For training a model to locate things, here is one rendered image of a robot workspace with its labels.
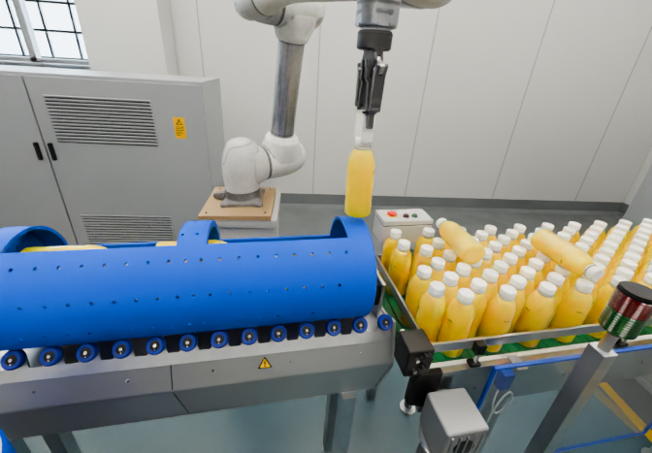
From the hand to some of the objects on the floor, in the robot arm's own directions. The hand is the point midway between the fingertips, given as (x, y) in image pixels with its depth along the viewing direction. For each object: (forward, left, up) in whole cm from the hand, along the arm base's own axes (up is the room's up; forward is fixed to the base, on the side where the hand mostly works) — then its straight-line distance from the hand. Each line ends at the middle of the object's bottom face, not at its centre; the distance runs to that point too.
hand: (364, 127), depth 74 cm
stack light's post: (+39, +46, -148) cm, 160 cm away
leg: (-1, -2, -148) cm, 148 cm away
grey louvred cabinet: (-174, -183, -150) cm, 294 cm away
